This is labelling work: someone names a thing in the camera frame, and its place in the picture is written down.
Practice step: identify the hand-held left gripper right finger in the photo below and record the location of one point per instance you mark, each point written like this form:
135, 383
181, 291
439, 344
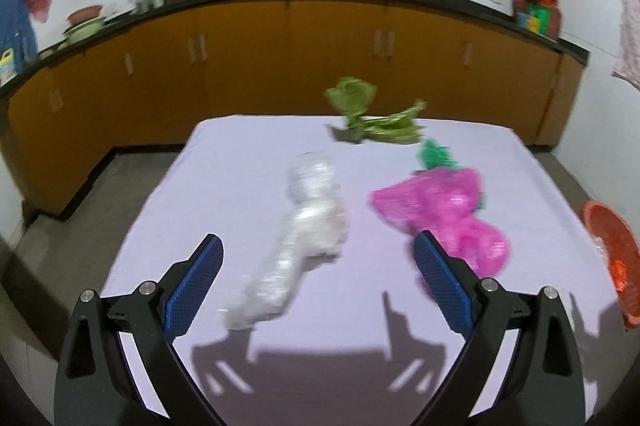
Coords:
445, 286

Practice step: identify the dark green plastic bag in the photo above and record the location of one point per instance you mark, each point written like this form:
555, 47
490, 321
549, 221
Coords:
439, 156

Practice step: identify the green basin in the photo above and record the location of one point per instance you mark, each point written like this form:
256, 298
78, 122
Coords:
84, 31

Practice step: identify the orange plastic basket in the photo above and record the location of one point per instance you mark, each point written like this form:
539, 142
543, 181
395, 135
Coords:
607, 226

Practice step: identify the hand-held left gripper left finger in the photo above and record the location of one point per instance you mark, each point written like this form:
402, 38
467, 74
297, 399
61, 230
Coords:
195, 286

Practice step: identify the kitchen counter with orange cabinets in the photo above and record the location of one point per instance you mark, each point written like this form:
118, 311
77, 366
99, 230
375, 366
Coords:
280, 56

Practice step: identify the box with colourful packets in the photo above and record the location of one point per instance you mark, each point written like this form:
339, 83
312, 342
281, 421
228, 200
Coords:
535, 6

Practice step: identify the patterned hanging cloth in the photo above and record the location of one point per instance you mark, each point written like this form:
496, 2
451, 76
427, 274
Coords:
627, 31

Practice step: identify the translucent white plastic bag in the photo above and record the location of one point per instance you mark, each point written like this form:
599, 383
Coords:
305, 231

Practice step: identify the yellow detergent jug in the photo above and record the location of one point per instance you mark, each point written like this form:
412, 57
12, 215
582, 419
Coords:
7, 69

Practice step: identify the light green plastic bag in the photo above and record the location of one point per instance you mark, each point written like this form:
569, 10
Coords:
365, 116

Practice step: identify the red basin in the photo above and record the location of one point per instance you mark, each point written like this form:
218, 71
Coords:
84, 14

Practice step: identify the pink plastic bag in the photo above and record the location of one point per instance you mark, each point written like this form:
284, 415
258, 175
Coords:
440, 206

